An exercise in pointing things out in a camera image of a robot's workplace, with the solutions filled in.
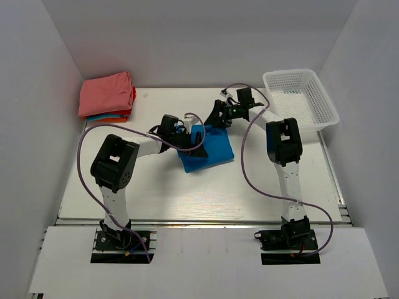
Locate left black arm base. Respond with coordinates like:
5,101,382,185
90,220,156,264

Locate blue t-shirt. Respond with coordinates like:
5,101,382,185
178,125,234,173

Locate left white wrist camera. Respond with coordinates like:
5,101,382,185
181,115,199,133

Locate teal folded t-shirt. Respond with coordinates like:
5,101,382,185
84,114,127,122

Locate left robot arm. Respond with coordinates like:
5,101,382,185
90,113,208,249

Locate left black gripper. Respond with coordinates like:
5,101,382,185
170,130,208,159

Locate aluminium table edge rail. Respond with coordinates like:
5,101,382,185
55,217,353,229

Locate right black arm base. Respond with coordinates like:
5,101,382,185
254,217,320,265

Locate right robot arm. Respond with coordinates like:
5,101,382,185
205,87,306,223

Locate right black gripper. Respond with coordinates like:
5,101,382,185
205,99,244,128

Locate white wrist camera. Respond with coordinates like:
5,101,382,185
220,89,236,107
181,115,199,133

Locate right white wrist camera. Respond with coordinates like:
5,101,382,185
220,89,236,107

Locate white plastic basket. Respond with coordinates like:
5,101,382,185
262,69,340,133

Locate pink folded t-shirt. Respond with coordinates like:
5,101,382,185
78,72,133,117

